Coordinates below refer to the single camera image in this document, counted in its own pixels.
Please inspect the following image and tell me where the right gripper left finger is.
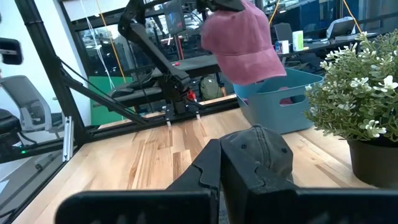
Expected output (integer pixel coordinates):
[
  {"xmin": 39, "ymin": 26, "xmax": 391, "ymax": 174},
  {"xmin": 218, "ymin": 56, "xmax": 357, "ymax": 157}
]
[{"xmin": 169, "ymin": 138, "xmax": 222, "ymax": 192}]

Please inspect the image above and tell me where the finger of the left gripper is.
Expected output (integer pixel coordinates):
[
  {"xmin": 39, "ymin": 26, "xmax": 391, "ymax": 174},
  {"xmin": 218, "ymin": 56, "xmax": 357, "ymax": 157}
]
[{"xmin": 216, "ymin": 0, "xmax": 246, "ymax": 12}]

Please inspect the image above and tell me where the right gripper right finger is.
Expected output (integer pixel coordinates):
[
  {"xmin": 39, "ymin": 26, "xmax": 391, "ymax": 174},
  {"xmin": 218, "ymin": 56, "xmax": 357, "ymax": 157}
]
[{"xmin": 220, "ymin": 140, "xmax": 299, "ymax": 224}]

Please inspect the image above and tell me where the dark grey baseball cap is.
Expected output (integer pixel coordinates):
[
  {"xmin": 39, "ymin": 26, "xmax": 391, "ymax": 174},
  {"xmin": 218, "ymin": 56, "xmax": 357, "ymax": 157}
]
[{"xmin": 219, "ymin": 124, "xmax": 295, "ymax": 184}]

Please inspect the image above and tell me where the dark computer monitor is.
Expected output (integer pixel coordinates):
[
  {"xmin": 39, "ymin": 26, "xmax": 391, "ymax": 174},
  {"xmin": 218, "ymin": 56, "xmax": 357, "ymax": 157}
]
[{"xmin": 163, "ymin": 1, "xmax": 187, "ymax": 35}]

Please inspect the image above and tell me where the black office chair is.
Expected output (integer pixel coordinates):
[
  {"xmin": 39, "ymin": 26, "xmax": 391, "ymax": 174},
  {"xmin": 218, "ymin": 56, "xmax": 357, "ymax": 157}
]
[{"xmin": 273, "ymin": 22, "xmax": 295, "ymax": 44}]

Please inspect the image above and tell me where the large grey desk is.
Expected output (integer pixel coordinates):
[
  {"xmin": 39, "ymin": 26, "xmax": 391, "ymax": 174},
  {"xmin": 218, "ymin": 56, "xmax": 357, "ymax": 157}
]
[{"xmin": 172, "ymin": 55, "xmax": 224, "ymax": 78}]

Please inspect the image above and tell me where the small white box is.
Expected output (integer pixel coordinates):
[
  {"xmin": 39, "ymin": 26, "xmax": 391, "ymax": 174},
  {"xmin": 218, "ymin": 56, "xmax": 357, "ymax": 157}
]
[{"xmin": 275, "ymin": 39, "xmax": 290, "ymax": 55}]

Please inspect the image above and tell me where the teal plastic bin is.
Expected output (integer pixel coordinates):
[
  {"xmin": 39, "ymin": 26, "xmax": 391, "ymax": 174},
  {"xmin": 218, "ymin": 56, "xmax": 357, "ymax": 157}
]
[{"xmin": 233, "ymin": 67, "xmax": 325, "ymax": 135}]

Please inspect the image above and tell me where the olive backpack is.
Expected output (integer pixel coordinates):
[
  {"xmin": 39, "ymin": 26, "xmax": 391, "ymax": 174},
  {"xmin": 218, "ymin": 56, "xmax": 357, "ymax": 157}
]
[{"xmin": 198, "ymin": 75, "xmax": 225, "ymax": 101}]

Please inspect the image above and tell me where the long dark office desk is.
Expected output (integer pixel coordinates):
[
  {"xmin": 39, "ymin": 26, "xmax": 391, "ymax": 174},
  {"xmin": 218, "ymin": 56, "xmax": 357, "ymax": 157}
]
[{"xmin": 276, "ymin": 30, "xmax": 383, "ymax": 58}]

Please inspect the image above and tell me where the low dark grey desk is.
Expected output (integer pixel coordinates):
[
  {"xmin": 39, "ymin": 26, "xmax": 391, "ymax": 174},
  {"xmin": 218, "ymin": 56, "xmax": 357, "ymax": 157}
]
[{"xmin": 108, "ymin": 79, "xmax": 175, "ymax": 108}]

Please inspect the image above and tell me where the silver laptop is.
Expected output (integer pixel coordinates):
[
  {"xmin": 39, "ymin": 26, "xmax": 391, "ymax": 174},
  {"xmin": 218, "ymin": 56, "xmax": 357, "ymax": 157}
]
[{"xmin": 325, "ymin": 16, "xmax": 358, "ymax": 40}]

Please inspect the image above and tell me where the green panel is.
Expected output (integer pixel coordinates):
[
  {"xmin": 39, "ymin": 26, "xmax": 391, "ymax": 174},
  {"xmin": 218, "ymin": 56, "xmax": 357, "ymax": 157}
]
[{"xmin": 88, "ymin": 76, "xmax": 137, "ymax": 126}]

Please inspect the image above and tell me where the potted green plant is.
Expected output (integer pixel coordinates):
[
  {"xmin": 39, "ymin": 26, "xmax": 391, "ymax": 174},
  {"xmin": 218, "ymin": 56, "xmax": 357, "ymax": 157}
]
[{"xmin": 303, "ymin": 29, "xmax": 398, "ymax": 189}]

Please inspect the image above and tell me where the grey office chair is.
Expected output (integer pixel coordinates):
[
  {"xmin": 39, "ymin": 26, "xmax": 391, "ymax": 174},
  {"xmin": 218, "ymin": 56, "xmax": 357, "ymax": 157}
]
[{"xmin": 0, "ymin": 74, "xmax": 65, "ymax": 134}]

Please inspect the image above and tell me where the black rounded device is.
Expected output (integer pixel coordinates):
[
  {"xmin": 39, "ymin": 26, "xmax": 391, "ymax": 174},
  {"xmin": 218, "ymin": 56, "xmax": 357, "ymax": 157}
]
[{"xmin": 0, "ymin": 37, "xmax": 24, "ymax": 66}]

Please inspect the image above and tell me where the silver metal bracket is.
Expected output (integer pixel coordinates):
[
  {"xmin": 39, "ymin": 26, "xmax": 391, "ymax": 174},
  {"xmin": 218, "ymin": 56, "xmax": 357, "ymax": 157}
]
[{"xmin": 62, "ymin": 116, "xmax": 75, "ymax": 162}]

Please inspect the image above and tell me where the long black frame rail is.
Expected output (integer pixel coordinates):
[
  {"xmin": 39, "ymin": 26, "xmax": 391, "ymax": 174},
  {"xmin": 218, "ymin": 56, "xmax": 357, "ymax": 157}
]
[{"xmin": 0, "ymin": 136, "xmax": 85, "ymax": 224}]

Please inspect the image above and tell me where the black aluminium frame side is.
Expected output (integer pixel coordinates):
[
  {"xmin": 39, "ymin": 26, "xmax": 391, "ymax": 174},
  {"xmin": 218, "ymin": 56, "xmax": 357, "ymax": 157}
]
[{"xmin": 14, "ymin": 0, "xmax": 240, "ymax": 144}]

